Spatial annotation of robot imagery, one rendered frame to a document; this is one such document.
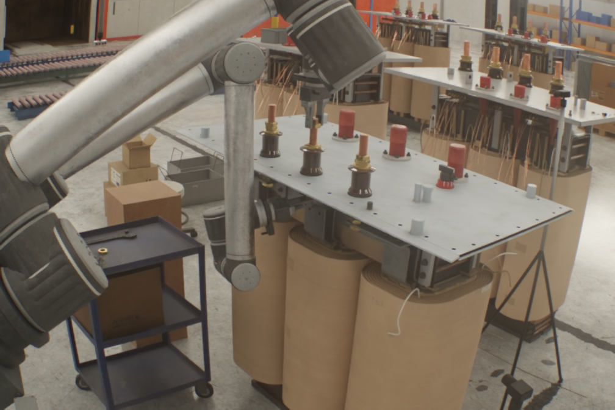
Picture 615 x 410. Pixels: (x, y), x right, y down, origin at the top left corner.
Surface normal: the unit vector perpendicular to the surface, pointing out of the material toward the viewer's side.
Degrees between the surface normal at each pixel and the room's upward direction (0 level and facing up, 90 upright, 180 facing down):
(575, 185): 90
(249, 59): 79
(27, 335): 98
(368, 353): 90
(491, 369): 0
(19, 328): 87
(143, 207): 90
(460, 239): 0
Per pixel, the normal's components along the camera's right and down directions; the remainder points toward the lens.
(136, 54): -0.03, -0.24
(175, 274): 0.60, 0.26
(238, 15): 0.39, 0.39
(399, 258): -0.79, 0.14
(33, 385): 0.05, -0.95
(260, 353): -0.46, 0.24
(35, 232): 0.58, -0.33
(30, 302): 0.35, 0.06
